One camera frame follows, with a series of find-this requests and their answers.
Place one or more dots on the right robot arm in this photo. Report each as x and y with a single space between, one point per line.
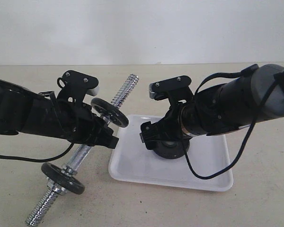
254 94

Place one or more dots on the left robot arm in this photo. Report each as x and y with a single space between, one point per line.
16 109

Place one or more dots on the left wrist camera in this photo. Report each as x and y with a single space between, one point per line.
76 85

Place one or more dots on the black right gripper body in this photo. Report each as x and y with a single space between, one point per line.
171 128

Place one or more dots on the white rectangular tray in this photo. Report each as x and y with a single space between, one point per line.
131 161

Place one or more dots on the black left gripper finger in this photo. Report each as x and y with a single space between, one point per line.
103 135

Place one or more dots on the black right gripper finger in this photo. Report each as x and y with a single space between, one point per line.
151 134

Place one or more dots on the chrome spinlock collar nut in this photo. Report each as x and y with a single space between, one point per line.
56 187

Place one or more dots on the chrome threaded dumbbell bar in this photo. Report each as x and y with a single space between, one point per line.
71 167

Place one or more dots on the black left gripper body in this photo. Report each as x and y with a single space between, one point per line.
63 119

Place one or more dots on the black weight plate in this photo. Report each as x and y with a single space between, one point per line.
68 182
112 113
171 150

